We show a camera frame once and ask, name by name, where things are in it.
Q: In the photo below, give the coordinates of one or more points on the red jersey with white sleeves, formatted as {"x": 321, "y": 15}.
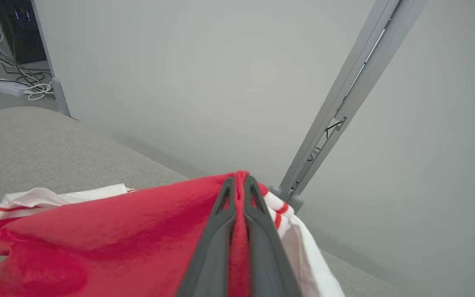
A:
{"x": 109, "y": 239}

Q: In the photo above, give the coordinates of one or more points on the grey aluminium partition post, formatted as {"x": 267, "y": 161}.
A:
{"x": 353, "y": 86}
{"x": 54, "y": 82}

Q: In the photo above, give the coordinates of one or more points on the black computer tower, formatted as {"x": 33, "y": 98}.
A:
{"x": 21, "y": 29}

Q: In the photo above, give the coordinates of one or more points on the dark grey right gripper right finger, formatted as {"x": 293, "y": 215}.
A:
{"x": 268, "y": 260}

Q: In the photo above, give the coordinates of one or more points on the white power strip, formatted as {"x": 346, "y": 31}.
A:
{"x": 2, "y": 87}

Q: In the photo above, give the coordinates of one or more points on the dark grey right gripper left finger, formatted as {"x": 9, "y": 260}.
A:
{"x": 212, "y": 255}

